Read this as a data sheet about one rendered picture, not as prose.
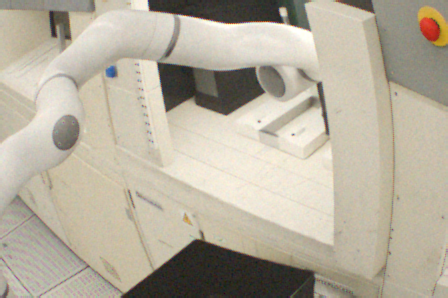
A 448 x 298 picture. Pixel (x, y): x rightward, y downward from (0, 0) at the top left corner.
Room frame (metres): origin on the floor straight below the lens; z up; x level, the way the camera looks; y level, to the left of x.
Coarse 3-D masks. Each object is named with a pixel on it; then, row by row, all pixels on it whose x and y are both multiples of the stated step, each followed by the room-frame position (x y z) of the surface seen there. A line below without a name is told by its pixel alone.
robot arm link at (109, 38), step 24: (96, 24) 1.02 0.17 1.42; (120, 24) 1.01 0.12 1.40; (144, 24) 1.02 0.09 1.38; (168, 24) 1.04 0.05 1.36; (72, 48) 1.01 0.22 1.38; (96, 48) 0.99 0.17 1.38; (120, 48) 1.00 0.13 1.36; (144, 48) 1.01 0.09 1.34; (48, 72) 1.06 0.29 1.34; (72, 72) 1.04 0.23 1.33; (96, 72) 1.03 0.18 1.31
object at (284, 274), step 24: (168, 264) 1.00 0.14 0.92; (192, 264) 1.04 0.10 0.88; (216, 264) 1.04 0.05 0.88; (240, 264) 0.99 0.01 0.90; (264, 264) 0.96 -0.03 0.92; (144, 288) 0.94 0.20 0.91; (168, 288) 0.98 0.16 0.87; (192, 288) 1.02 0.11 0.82; (216, 288) 1.05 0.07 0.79; (240, 288) 1.00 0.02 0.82; (264, 288) 0.96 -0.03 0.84; (288, 288) 0.92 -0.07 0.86; (312, 288) 0.87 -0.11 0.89
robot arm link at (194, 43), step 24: (192, 24) 1.05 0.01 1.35; (216, 24) 1.08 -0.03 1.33; (240, 24) 1.09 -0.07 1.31; (264, 24) 1.08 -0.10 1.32; (168, 48) 1.02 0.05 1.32; (192, 48) 1.03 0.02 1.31; (216, 48) 1.05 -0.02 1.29; (240, 48) 1.05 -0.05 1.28; (264, 48) 1.04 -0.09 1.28; (288, 48) 1.03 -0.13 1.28; (312, 48) 1.04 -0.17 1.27; (312, 72) 1.06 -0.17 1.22
